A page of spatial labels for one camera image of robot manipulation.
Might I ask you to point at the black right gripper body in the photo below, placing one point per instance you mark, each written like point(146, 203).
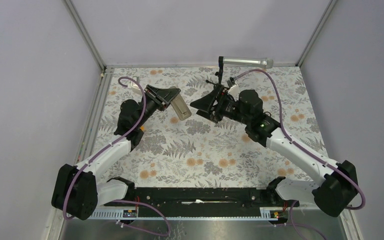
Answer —
point(226, 106)

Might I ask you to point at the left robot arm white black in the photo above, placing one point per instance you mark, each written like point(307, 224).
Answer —
point(78, 189)

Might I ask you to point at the beige remote control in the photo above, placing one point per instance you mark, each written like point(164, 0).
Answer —
point(180, 107)

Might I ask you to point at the black tripod microphone stand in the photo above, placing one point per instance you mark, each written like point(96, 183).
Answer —
point(219, 75)

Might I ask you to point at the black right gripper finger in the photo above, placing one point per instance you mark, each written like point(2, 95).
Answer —
point(204, 107)
point(214, 95)

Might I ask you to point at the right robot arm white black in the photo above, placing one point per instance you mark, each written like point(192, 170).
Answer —
point(333, 184)

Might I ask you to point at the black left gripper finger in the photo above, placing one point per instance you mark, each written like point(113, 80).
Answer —
point(172, 92)
point(166, 104)

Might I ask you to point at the floral patterned table mat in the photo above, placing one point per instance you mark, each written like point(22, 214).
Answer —
point(198, 153)

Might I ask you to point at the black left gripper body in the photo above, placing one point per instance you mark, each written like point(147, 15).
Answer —
point(153, 99)

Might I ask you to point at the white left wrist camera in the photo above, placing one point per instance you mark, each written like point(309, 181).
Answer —
point(134, 84)

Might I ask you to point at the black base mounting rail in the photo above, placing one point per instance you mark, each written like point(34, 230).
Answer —
point(205, 202)

